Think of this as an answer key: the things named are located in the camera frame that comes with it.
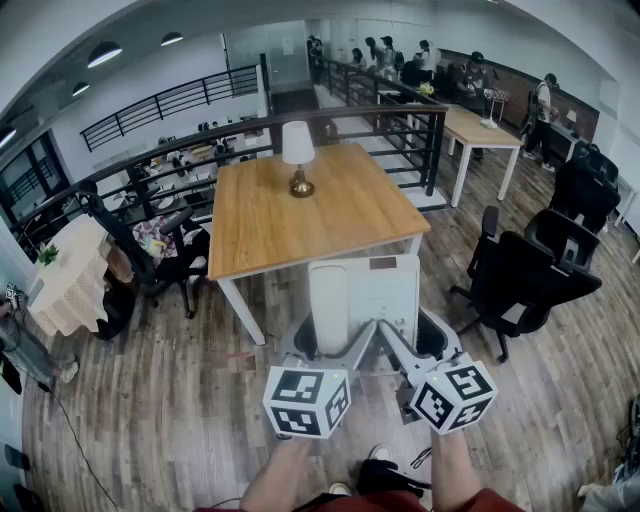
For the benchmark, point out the small green potted plant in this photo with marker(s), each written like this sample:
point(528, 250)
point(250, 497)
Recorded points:
point(47, 255)

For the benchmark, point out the red white patterned cloth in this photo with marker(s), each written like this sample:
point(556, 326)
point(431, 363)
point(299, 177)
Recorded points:
point(150, 227)

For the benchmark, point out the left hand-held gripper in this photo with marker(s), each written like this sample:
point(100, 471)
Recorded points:
point(305, 405)

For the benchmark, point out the person's right leg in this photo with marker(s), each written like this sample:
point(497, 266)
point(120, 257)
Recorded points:
point(375, 477)

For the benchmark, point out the white paper notice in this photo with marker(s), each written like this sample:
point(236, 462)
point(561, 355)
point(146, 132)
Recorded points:
point(288, 45)

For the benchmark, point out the person's right forearm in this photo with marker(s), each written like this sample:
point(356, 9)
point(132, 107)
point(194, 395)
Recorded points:
point(452, 470)

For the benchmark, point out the white shade brass table lamp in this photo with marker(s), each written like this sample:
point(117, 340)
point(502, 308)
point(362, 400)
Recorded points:
point(297, 142)

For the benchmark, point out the black office chair with headrest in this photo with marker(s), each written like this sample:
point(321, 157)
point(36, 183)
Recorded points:
point(520, 285)

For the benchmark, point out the black railing with wooden handrail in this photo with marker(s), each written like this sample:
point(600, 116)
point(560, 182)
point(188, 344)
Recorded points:
point(436, 150)

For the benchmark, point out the black metal stair railing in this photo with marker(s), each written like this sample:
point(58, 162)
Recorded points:
point(350, 75)

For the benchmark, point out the round table with cream cloth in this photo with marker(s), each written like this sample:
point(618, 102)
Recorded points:
point(70, 290)

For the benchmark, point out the wooden table with white legs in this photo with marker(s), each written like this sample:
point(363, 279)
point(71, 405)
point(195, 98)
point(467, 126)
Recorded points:
point(480, 131)

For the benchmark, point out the round ceiling lamp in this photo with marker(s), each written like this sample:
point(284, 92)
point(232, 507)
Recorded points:
point(171, 39)
point(80, 89)
point(104, 54)

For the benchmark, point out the person's left forearm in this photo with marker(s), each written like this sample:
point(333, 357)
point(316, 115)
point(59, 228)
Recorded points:
point(275, 480)

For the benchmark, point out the yellow flower bouquet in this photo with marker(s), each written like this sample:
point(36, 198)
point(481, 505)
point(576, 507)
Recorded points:
point(426, 89)

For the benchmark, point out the person's white shoe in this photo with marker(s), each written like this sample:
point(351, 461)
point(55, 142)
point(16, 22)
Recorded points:
point(380, 452)
point(340, 489)

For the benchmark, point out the white desk telephone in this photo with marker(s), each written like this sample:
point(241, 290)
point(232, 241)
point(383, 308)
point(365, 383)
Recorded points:
point(390, 285)

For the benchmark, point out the person's red clothing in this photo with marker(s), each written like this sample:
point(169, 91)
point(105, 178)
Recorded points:
point(375, 502)

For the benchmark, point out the person's right white shoe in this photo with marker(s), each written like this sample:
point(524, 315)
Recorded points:
point(380, 452)

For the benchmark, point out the black waist device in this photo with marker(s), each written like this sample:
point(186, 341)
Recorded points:
point(415, 482)

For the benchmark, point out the person's left white shoe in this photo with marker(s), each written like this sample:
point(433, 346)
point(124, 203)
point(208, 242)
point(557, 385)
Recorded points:
point(340, 489)

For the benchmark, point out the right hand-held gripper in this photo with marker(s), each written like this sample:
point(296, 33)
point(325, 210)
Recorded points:
point(450, 400)

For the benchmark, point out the black metal balcony railing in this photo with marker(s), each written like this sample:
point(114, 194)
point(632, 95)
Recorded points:
point(165, 100)

